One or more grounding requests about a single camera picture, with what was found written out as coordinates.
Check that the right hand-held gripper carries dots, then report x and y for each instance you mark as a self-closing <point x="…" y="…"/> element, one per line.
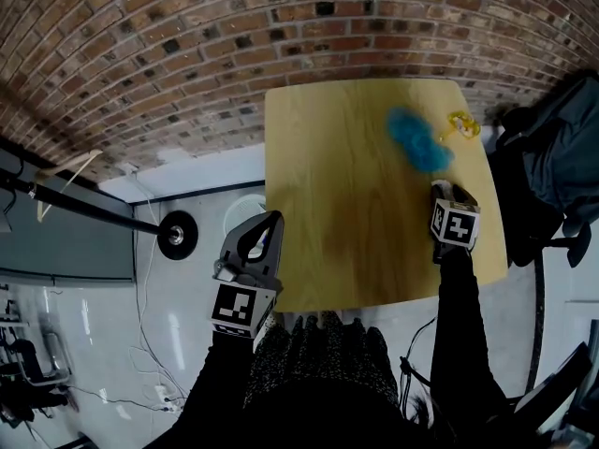
<point x="456" y="225"/>

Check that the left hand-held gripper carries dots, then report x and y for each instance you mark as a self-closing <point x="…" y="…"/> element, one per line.
<point x="238" y="307"/>

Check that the white round waste bin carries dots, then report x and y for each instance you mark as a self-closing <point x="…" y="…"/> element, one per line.
<point x="241" y="208"/>

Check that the blue fluffy duster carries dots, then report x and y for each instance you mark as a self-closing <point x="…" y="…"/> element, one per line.
<point x="416" y="138"/>

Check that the yellow wrapper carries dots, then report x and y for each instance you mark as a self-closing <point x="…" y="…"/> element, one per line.
<point x="463" y="124"/>

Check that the person's right forearm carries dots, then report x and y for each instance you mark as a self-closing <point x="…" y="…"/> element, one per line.
<point x="463" y="344"/>

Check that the person's left forearm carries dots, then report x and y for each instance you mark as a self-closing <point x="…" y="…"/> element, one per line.
<point x="215" y="391"/>

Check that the light wooden board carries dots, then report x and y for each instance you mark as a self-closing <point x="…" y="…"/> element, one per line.
<point x="351" y="204"/>

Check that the black office chair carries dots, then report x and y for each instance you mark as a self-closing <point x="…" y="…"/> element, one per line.
<point x="529" y="232"/>

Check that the grey garment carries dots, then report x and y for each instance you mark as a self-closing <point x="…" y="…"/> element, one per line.
<point x="561" y="157"/>

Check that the person's patterned skirt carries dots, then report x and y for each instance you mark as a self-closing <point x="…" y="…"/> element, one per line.
<point x="323" y="358"/>

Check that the black coat rack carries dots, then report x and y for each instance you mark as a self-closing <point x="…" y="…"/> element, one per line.
<point x="93" y="206"/>

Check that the white power strip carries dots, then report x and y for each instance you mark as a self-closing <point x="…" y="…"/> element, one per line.
<point x="166" y="398"/>

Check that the wooden clothes hanger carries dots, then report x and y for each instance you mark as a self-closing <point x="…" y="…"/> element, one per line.
<point x="96" y="153"/>

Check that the grey cabinet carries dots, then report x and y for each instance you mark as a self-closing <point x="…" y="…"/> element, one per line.
<point x="70" y="250"/>

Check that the black equipment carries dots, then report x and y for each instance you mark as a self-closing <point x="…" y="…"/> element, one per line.
<point x="21" y="363"/>

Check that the white wall socket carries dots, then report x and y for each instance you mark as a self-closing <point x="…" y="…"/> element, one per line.
<point x="129" y="168"/>

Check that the chrome tube frame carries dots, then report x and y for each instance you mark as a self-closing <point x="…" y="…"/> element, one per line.
<point x="63" y="367"/>

